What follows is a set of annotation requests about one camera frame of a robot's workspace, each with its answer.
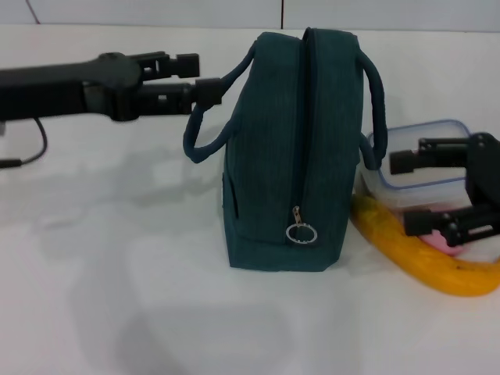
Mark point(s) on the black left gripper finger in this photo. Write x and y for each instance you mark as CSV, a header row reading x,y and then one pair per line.
x,y
207,91
183,64

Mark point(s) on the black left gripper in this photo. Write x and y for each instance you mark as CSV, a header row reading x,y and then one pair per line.
x,y
58,91

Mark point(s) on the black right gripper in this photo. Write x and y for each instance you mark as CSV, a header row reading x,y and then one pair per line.
x,y
484,172

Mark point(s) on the pink toy peach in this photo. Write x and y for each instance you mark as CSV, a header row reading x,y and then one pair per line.
x,y
437,242

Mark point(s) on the clear lunch box blue lid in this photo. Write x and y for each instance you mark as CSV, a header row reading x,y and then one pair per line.
x,y
422,133

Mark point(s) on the yellow banana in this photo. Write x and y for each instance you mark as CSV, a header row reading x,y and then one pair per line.
x,y
414,258

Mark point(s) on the dark teal lunch bag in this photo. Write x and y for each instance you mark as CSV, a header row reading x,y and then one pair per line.
x,y
269,156

